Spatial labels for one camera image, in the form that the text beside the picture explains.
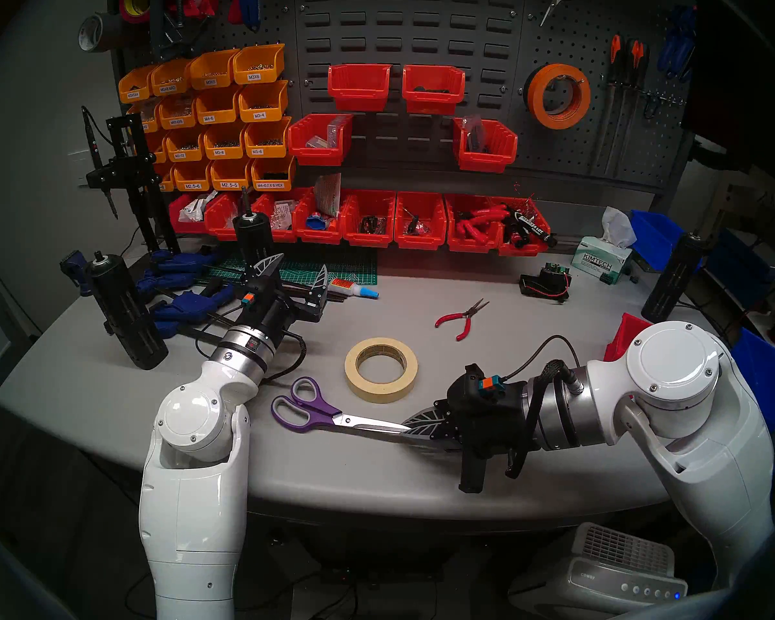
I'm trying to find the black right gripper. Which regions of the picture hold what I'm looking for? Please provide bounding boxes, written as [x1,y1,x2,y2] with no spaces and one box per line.
[404,383,540,493]

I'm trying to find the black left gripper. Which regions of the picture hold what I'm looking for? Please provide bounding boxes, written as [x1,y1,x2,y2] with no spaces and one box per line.
[240,253,329,340]

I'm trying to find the purple handled scissors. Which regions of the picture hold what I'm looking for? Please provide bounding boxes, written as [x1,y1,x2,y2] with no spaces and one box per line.
[271,377,420,439]

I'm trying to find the black tape roll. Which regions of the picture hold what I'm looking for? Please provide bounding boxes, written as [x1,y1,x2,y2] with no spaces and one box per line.
[523,68,543,119]

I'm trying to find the orange tape roll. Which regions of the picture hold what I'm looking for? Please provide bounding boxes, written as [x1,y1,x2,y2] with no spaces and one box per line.
[525,63,592,130]

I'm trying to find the beige masking tape roll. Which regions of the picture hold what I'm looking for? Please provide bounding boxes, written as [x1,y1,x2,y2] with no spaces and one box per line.
[344,338,419,403]

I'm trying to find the grey perforated pegboard panel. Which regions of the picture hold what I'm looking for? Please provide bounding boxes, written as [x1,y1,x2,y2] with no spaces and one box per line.
[510,0,695,190]
[110,0,298,193]

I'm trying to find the red plastic storage bin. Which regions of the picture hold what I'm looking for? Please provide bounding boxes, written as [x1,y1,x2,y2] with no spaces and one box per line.
[327,63,393,112]
[394,191,448,251]
[288,113,355,167]
[341,189,398,248]
[402,65,467,116]
[604,312,653,362]
[453,118,519,174]
[497,196,553,258]
[168,192,211,235]
[249,192,301,243]
[444,194,501,254]
[203,191,246,242]
[295,187,346,245]

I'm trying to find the black cylinder with long bit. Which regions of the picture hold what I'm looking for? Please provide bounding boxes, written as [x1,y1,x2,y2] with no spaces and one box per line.
[232,187,275,264]

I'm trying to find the white glue bottle blue cap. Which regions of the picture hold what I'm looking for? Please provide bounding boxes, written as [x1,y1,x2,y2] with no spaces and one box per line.
[328,278,380,300]

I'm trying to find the green cutting mat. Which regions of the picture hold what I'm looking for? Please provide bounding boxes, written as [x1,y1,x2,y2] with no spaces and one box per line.
[203,247,378,287]

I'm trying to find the user manual in bag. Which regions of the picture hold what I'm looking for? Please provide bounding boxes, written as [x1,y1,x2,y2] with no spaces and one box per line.
[313,173,343,218]

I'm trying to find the yellow bin labelled HEX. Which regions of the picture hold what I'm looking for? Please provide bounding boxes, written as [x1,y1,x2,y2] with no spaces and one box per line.
[251,155,296,192]

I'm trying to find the blue bar clamp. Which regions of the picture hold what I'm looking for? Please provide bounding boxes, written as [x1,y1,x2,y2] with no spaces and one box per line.
[136,249,223,293]
[149,283,236,338]

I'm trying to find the yellow bin labelled M2.5-5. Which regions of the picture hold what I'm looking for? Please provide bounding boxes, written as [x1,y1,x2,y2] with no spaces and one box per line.
[209,158,254,192]

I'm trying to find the white crumpled plastic bag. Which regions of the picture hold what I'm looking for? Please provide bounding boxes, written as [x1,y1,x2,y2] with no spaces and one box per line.
[180,192,219,223]

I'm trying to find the yellow bin labelled M3-6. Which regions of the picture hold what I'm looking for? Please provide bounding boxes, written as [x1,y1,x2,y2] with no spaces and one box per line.
[243,116,293,159]

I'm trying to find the yellow bin labelled M2.5-6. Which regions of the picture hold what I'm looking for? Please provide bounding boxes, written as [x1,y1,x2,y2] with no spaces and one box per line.
[172,161,212,192]

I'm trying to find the clear plastic parts bag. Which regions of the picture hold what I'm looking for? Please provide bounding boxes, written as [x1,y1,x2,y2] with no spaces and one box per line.
[307,116,349,149]

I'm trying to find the yellow bin labelled M3-8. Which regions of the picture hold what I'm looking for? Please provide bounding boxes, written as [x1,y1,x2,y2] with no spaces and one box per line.
[202,123,248,161]

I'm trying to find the yellow bin labelled M3-12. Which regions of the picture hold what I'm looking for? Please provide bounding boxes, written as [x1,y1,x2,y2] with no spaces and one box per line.
[165,128,205,163]

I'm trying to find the yellow bin labelled M3-4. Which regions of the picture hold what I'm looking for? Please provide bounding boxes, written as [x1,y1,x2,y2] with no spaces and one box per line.
[238,79,290,123]

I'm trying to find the black ribbed cylinder tool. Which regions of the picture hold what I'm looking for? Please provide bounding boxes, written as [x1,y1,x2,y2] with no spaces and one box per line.
[641,232,708,324]
[85,251,170,371]

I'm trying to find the yellow bin labelled M4-6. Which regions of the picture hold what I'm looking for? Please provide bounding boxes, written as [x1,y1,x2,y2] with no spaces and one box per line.
[195,86,243,125]

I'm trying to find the yellow bin labelled M4X4X6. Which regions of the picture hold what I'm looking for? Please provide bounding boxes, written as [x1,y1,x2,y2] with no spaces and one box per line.
[158,94,199,130]

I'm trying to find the yellow bin labelled M3X6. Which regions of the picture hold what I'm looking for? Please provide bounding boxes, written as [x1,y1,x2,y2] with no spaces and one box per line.
[232,43,286,85]

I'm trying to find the yellow bin labelled M4X6X5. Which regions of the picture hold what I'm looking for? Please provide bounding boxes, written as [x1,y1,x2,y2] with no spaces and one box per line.
[129,99,163,132]

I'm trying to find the grey Coway air purifier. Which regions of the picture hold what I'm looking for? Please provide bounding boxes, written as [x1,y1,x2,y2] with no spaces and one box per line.
[509,522,688,616]

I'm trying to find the clear bag with black parts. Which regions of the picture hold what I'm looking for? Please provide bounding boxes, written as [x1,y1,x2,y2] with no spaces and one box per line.
[462,115,491,154]

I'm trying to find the yellow bin labelled M3X8 BAD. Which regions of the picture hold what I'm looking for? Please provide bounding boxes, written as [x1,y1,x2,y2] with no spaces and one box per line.
[150,58,193,98]

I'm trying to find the Kimtech tissue box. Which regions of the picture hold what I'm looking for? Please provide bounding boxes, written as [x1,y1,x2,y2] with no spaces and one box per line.
[572,207,637,285]

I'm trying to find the small blue storage bin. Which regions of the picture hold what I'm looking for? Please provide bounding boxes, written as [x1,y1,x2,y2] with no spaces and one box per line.
[630,210,685,271]

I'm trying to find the large blue storage bin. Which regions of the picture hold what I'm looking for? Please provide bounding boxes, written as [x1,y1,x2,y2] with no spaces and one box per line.
[731,328,775,432]

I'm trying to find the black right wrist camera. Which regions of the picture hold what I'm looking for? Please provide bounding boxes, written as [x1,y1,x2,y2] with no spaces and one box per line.
[462,364,511,400]

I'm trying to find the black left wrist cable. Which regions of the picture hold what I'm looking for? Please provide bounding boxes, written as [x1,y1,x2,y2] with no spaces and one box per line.
[258,328,308,386]

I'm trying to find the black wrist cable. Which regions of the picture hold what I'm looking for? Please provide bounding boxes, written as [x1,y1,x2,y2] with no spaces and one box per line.
[501,335,585,477]
[258,328,308,386]

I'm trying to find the red handled needle pliers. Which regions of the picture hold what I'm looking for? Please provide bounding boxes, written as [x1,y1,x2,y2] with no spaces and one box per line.
[435,299,490,342]

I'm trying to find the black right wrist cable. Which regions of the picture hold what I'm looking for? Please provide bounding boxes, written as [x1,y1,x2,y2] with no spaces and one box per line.
[501,335,585,477]

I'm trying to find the black battery holder with wires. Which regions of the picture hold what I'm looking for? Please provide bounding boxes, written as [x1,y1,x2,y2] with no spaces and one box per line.
[520,263,572,303]

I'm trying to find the black metal stand frame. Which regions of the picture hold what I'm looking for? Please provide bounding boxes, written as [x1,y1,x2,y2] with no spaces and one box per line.
[87,113,181,254]

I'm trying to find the dark blue tool handle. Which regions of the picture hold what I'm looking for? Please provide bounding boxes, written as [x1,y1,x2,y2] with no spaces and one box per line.
[59,251,94,296]

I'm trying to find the grey louvred wall panel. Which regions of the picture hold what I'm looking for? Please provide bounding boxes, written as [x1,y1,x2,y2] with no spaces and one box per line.
[294,0,524,174]

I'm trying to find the grey duct tape roll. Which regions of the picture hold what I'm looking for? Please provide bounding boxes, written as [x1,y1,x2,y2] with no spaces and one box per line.
[77,13,130,53]

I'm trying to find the orange black handled file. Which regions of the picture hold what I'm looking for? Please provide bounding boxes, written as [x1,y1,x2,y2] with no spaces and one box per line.
[591,34,623,174]
[610,39,645,174]

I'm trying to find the blue handled tool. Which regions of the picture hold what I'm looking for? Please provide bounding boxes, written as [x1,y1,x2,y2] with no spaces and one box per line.
[657,5,698,80]

